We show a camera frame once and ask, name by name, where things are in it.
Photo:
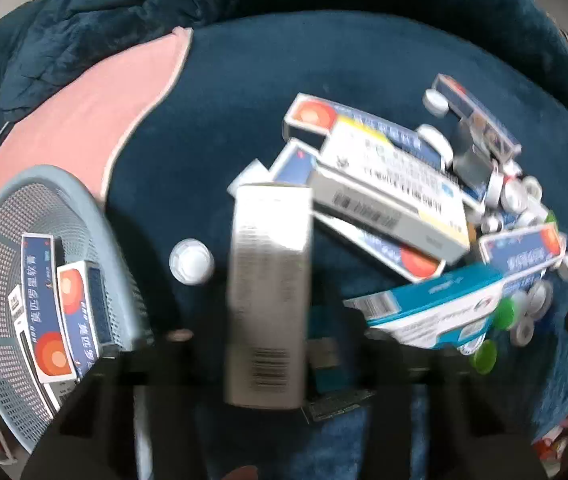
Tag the white box with yellow stripe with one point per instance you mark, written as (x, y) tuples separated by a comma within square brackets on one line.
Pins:
[(389, 185)]

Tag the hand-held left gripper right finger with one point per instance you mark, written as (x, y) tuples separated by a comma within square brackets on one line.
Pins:
[(326, 350)]

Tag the teal and white box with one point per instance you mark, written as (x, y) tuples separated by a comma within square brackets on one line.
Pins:
[(429, 305)]

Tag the grey medicine box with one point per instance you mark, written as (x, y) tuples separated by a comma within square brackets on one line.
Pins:
[(269, 285)]

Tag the small silver box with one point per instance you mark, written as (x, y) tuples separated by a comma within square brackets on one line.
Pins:
[(471, 160)]

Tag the white box with blue stripe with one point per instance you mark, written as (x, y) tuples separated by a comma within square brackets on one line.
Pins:
[(479, 115)]

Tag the dark blue plush blanket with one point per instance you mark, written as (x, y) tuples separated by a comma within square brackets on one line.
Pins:
[(213, 110)]

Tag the dark blue crumpled quilt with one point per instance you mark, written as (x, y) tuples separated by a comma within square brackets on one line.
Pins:
[(88, 20)]

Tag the pile of plastic caps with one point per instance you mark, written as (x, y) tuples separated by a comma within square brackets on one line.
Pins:
[(514, 195)]

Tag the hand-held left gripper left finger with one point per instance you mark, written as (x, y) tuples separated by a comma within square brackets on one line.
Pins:
[(198, 360)]

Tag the white bottle cap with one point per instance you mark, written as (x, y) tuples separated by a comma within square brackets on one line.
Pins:
[(191, 261)]

